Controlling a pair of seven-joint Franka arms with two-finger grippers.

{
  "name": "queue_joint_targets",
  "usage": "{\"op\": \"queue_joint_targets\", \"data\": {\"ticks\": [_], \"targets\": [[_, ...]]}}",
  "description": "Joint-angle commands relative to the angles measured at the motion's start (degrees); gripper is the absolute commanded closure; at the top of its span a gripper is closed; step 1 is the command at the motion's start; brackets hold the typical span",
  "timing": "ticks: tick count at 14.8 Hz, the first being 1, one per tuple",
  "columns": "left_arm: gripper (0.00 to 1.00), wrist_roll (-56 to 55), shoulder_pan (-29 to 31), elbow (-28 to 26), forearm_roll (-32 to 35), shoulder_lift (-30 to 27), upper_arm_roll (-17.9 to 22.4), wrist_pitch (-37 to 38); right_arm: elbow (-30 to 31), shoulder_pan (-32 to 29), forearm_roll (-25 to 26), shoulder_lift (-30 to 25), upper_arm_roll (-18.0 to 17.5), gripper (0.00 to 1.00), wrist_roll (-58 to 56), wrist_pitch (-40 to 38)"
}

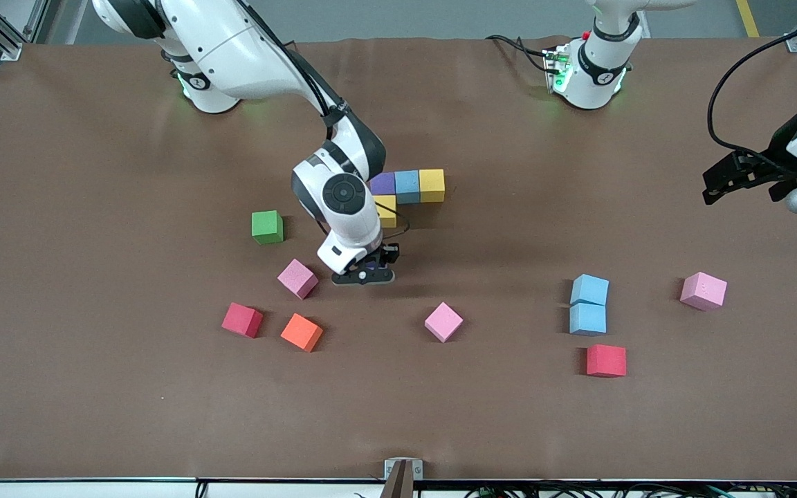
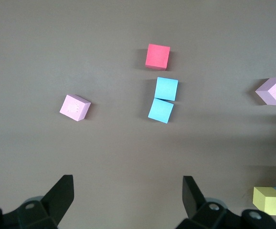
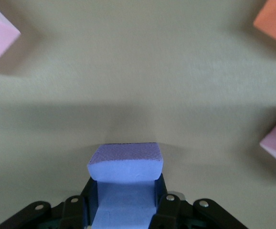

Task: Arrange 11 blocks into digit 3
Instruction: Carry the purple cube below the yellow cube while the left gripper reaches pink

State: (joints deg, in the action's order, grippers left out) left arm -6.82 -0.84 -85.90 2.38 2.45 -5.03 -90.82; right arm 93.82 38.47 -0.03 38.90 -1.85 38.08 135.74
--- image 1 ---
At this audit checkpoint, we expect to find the red foam cube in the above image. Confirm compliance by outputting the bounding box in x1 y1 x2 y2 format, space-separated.
586 344 627 378

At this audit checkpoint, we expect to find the pink foam cube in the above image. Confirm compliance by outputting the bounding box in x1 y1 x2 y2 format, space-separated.
679 271 728 311
277 258 320 300
424 302 464 344

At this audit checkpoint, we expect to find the yellow foam cube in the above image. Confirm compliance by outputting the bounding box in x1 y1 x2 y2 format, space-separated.
419 169 446 203
374 194 398 229

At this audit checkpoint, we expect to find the brown table mat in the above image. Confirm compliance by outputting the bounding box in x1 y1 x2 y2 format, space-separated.
0 36 797 483

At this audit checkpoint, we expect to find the black base cable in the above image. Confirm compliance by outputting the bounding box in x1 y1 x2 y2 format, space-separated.
485 33 553 73

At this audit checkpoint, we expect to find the white table edge rail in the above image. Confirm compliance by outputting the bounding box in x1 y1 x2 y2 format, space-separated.
0 477 797 498

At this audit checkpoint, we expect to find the light blue foam cube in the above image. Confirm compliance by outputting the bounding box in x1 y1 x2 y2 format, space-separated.
570 274 610 306
394 170 421 205
569 303 607 337

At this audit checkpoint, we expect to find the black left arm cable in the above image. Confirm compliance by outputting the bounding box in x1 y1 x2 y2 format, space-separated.
708 14 797 174

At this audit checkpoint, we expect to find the green foam cube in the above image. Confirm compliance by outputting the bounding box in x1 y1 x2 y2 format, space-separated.
251 210 284 245

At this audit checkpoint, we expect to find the orange foam cube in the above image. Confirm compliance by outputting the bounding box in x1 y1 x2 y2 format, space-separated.
280 313 324 353

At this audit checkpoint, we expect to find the metal edge bracket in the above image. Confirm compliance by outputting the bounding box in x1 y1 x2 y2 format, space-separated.
381 458 424 498

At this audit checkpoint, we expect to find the crimson foam cube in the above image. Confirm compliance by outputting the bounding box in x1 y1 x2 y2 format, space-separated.
221 302 264 339

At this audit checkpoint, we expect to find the yellow floor tape strip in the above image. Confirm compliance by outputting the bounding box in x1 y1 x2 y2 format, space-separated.
736 0 761 39

